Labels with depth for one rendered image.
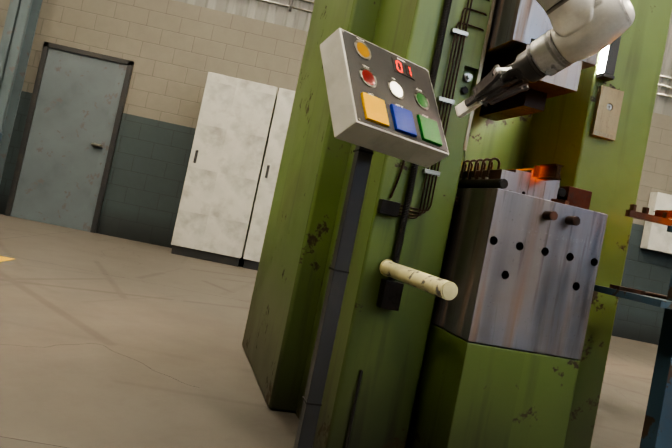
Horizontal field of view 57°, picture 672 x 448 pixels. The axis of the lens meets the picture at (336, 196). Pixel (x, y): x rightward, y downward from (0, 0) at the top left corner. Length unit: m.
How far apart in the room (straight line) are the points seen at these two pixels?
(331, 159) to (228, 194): 4.82
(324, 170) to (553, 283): 0.91
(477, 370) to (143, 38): 6.87
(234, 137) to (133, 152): 1.43
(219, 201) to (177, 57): 1.99
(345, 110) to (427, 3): 0.67
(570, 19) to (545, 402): 1.12
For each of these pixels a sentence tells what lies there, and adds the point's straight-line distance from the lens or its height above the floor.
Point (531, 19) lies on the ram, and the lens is 2.01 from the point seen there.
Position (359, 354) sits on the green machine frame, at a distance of 1.93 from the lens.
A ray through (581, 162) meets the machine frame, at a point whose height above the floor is 1.09.
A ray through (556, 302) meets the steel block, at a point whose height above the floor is 0.63.
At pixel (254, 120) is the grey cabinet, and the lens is 7.11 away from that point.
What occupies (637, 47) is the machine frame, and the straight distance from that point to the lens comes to 2.41.
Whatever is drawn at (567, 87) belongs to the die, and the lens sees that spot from 2.04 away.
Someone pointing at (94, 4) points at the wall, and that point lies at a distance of 8.39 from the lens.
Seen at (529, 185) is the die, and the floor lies 0.95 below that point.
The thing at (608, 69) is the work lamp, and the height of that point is 1.41.
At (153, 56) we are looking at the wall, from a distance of 8.06.
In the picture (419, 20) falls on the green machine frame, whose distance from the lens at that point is 2.00.
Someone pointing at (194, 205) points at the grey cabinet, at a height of 0.58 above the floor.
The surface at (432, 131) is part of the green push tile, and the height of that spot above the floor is 1.01.
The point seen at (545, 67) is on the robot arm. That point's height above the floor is 1.15.
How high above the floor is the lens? 0.73
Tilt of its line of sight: 2 degrees up
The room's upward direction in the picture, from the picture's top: 12 degrees clockwise
